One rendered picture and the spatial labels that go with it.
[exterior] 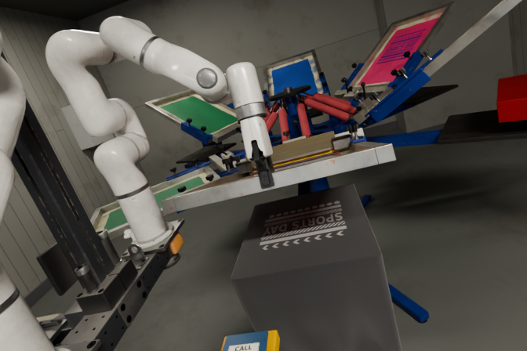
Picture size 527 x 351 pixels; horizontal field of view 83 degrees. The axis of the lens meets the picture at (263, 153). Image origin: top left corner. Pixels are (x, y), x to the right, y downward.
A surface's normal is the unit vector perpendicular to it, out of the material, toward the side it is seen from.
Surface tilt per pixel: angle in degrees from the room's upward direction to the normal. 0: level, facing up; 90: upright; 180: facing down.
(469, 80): 90
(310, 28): 90
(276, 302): 92
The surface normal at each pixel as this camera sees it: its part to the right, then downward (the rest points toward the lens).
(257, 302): -0.18, 0.36
